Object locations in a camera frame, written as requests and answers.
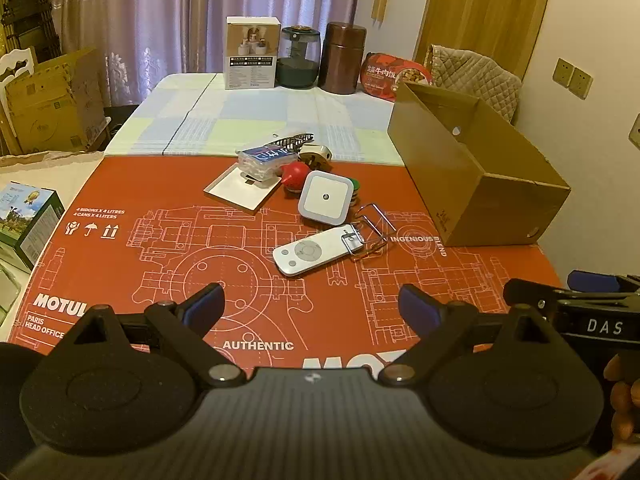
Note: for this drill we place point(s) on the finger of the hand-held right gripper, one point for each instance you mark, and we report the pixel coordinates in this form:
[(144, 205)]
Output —
[(530, 294), (592, 281)]

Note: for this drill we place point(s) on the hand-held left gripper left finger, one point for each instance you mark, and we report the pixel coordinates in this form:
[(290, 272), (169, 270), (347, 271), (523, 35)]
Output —
[(205, 304)]

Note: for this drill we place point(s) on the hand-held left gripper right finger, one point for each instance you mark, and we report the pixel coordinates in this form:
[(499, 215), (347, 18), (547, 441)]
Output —
[(419, 307)]

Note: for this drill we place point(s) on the white remote control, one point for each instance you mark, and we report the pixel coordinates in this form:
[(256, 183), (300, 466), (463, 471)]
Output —
[(305, 252)]

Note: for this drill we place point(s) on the brown cardboard box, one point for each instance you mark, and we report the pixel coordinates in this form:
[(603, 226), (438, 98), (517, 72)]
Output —
[(465, 180)]

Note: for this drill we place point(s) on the green lid small jar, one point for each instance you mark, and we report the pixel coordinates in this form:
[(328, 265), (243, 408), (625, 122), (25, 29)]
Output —
[(356, 185)]

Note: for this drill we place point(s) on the red rubber bulb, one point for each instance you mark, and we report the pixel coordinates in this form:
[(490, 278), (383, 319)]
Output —
[(296, 174)]

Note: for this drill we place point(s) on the white plug adapter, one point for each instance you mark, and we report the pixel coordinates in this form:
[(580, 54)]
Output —
[(316, 156)]

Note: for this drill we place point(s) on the tortoiseshell hair claw clip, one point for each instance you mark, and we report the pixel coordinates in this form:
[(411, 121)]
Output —
[(295, 140)]

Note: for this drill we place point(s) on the person's right hand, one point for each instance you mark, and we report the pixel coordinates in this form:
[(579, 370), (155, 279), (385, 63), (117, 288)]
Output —
[(625, 390)]

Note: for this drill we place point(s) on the small metal clasp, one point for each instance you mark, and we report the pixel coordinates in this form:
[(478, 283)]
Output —
[(352, 240)]

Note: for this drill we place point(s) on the white square panel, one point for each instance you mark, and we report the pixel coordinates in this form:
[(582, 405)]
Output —
[(235, 192)]

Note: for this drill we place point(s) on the white square night light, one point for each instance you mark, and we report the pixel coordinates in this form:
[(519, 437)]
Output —
[(326, 196)]

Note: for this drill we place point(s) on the clear plastic box blue label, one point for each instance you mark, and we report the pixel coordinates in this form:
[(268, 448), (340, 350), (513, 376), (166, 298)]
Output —
[(262, 160)]

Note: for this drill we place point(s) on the pastel checkered table cloth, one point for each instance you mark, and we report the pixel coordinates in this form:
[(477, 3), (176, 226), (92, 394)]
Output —
[(225, 115)]

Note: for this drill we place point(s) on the green picture box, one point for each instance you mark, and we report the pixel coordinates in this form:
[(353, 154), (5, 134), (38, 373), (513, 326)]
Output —
[(30, 220)]

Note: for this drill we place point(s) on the quilted beige chair cover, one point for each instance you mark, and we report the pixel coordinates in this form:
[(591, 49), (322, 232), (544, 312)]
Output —
[(480, 80)]

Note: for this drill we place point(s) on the red instant food bowl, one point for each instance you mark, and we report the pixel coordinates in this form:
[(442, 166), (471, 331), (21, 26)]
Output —
[(395, 75)]

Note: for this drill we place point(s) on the plain brown shipping carton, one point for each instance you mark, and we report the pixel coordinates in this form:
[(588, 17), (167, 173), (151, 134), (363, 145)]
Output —
[(55, 105)]

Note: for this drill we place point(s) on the white product box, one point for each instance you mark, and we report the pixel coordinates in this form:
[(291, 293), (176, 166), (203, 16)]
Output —
[(251, 55)]

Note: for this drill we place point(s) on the dark green glass jar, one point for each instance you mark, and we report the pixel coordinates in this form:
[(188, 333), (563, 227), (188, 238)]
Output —
[(298, 62)]

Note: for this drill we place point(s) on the brown cylindrical canister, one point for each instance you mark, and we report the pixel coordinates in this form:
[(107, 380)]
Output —
[(342, 60)]

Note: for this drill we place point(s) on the wooden door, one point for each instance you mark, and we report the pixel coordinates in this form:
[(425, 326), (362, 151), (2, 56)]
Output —
[(485, 10)]

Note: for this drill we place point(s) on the purple curtain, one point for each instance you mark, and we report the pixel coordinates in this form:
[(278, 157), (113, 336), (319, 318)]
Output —
[(175, 10)]

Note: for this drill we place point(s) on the white carved chair back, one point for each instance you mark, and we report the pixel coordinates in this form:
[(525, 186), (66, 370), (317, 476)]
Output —
[(17, 65)]

